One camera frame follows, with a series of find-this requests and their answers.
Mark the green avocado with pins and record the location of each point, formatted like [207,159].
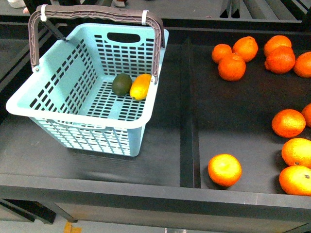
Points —
[122,84]

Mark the light blue plastic basket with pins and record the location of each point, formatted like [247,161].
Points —
[76,53]

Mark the orange front centre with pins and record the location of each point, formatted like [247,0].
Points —
[224,169]

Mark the orange below top pair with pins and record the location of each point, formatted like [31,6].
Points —
[232,67]

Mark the orange small top left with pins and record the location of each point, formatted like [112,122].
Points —
[220,51]

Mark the orange top middle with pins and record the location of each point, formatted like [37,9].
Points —
[247,48]

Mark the orange mid right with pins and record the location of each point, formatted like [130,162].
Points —
[288,123]

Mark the orange top right front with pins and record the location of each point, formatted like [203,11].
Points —
[280,61]

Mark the yellow floor tape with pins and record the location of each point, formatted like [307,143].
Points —
[68,228]

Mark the orange lower right upper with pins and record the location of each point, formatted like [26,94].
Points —
[297,151]

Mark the orange top right back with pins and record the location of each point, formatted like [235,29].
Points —
[275,42]

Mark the orange right edge middle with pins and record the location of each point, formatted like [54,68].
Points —
[306,112]

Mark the orange edge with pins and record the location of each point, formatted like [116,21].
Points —
[302,66]
[306,112]

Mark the orange lower right corner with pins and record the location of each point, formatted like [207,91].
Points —
[296,180]

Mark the orange right edge upper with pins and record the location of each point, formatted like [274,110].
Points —
[302,66]

